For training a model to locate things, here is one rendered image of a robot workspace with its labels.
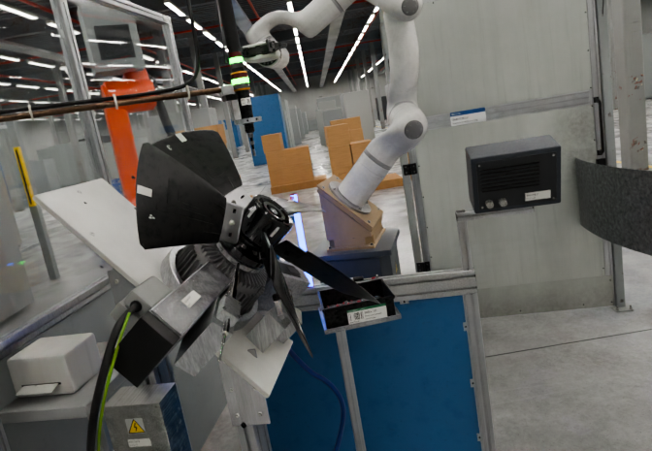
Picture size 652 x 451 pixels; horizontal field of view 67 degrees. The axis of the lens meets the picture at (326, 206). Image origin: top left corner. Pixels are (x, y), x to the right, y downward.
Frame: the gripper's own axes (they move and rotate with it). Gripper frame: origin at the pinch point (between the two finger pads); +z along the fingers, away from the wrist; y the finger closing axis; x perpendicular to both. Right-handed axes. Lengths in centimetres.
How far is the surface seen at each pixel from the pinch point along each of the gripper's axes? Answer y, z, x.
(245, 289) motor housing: 4, 35, -59
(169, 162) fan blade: 10, 46, -26
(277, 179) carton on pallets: 226, -872, -141
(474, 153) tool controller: -59, -13, -41
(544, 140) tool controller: -80, -16, -41
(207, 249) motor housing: 11, 35, -48
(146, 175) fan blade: 12, 53, -27
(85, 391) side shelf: 48, 41, -78
